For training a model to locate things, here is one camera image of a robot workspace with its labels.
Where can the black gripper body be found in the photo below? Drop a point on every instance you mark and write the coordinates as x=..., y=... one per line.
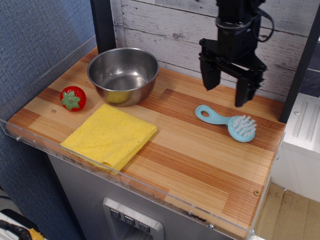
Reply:
x=234, y=50

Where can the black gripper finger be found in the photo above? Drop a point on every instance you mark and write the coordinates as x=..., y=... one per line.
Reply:
x=211, y=75
x=245, y=89

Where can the light blue brush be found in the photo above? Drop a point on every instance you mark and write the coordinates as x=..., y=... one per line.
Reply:
x=241, y=128

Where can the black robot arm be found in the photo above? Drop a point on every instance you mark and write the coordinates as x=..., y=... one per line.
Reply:
x=239, y=12

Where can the yellow folded cloth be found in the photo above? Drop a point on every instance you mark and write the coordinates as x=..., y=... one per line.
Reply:
x=110, y=137

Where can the stainless steel bowl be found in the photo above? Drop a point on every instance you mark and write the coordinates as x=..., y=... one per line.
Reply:
x=123, y=76

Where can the white toy sink counter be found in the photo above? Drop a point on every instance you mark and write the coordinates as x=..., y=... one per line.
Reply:
x=297, y=164

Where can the red toy strawberry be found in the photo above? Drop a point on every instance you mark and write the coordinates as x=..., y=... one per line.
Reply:
x=73, y=98

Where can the grey toy fridge cabinet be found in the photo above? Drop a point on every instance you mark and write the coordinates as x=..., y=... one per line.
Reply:
x=86, y=189

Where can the grey dispenser button panel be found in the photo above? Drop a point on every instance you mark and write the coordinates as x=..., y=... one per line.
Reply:
x=130, y=224

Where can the black and yellow object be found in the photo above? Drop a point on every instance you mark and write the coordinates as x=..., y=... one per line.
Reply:
x=21, y=232

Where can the black right frame post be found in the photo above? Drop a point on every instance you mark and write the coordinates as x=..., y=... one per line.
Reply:
x=302, y=68

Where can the black frame post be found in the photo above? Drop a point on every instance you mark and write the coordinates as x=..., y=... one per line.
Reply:
x=302, y=68
x=103, y=25

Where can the clear acrylic guard rail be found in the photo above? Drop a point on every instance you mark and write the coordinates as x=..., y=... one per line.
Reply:
x=26, y=174

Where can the black left frame post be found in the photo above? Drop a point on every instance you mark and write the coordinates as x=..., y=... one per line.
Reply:
x=103, y=25

